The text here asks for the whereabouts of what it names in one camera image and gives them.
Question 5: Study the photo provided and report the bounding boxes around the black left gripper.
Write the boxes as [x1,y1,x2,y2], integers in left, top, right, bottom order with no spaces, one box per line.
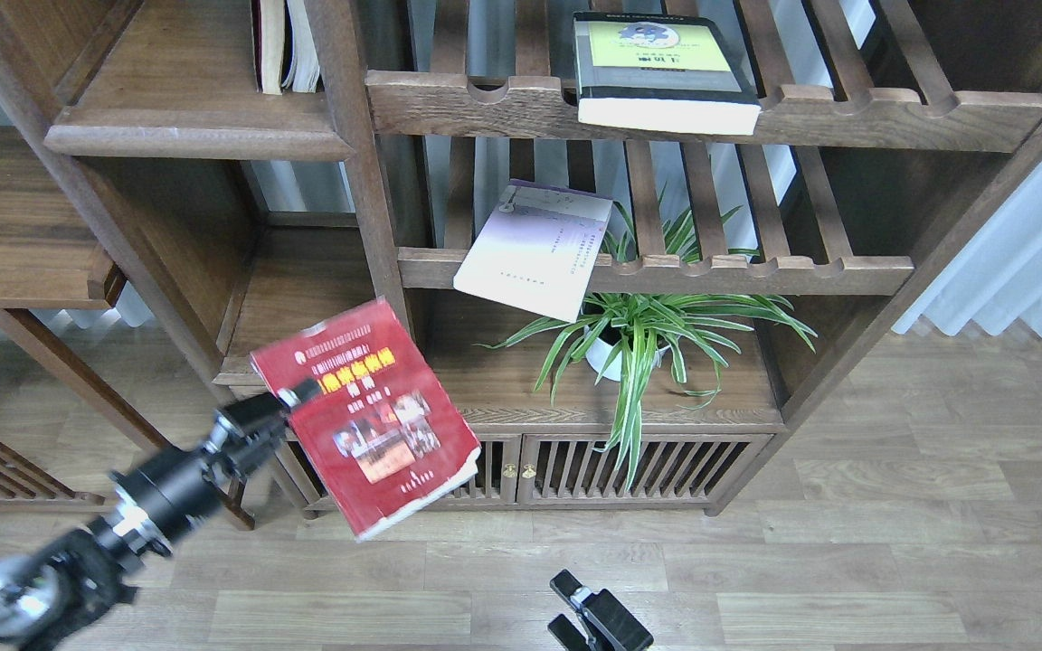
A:
[110,378,323,553]

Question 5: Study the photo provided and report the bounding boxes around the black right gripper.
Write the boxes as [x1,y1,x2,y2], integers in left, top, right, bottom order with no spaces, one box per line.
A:
[547,569,654,650]

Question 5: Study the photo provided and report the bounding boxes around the red book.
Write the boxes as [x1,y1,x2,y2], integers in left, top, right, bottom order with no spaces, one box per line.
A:
[250,299,480,541]

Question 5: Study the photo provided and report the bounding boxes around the white and purple book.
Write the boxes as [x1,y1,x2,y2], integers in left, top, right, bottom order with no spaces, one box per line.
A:
[452,180,613,322]

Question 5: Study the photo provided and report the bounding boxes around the upright cream books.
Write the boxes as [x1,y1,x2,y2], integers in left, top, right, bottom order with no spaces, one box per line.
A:
[251,1,321,95]

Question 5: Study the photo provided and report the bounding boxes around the brass cabinet door knobs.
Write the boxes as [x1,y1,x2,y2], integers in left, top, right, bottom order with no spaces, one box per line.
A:
[501,464,536,479]

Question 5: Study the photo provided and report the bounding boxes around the white plant pot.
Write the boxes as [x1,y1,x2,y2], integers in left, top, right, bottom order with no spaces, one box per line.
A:
[584,325,669,381]

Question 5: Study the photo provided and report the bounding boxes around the green spider plant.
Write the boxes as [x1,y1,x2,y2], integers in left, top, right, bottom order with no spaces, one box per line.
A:
[476,190,819,494]

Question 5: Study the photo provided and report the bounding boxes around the dark wooden bookshelf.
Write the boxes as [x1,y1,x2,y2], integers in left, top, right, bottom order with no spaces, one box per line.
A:
[0,1,1042,514]

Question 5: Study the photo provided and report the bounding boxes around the white curtain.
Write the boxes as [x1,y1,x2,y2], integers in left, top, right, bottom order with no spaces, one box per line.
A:
[892,162,1042,337]

